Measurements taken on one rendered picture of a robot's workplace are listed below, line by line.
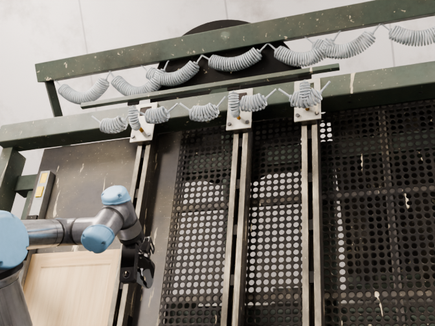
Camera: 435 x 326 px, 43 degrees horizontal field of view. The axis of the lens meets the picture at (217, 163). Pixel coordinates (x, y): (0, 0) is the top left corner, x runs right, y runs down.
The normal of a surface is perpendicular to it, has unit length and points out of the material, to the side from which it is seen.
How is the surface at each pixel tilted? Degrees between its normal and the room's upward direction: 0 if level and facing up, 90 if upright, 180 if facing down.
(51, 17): 90
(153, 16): 90
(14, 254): 83
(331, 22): 90
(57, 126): 53
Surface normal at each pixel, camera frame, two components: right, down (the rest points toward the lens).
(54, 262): -0.32, -0.50
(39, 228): 0.82, -0.45
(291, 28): -0.30, 0.13
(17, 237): 0.87, -0.22
